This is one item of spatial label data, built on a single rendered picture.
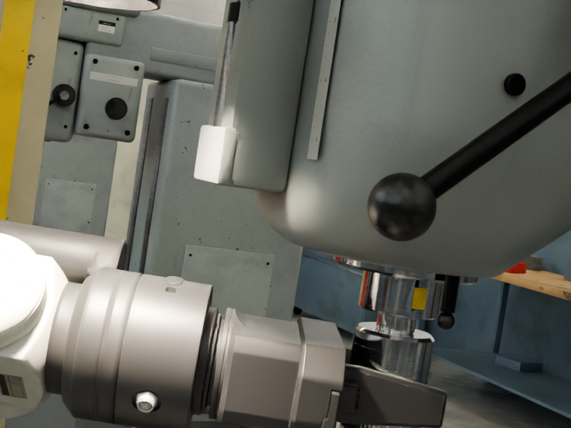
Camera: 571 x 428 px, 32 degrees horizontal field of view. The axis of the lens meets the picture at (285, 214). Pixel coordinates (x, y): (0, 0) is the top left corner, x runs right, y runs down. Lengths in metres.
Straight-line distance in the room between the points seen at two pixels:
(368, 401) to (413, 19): 0.21
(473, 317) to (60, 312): 7.28
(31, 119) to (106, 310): 1.71
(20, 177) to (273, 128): 1.75
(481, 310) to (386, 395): 7.17
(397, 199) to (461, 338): 7.50
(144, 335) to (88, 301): 0.04
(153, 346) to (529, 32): 0.25
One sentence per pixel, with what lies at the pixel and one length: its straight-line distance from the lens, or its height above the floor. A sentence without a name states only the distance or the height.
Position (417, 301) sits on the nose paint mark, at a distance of 0.57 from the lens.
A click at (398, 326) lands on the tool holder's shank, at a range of 0.58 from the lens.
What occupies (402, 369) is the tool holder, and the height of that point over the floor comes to 1.25.
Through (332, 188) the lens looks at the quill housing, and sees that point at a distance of 0.50.
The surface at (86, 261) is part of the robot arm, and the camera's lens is 0.61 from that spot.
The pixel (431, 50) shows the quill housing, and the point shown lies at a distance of 0.48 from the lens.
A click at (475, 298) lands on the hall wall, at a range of 7.80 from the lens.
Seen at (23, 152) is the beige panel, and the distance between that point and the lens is 2.25.
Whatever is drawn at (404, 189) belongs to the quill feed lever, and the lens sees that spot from 0.43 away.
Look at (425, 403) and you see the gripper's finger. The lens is 0.57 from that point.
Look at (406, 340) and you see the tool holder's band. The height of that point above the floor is 1.27.
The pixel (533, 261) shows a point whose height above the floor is 0.94.
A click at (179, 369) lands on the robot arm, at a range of 0.55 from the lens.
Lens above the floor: 1.36
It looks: 3 degrees down
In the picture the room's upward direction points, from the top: 9 degrees clockwise
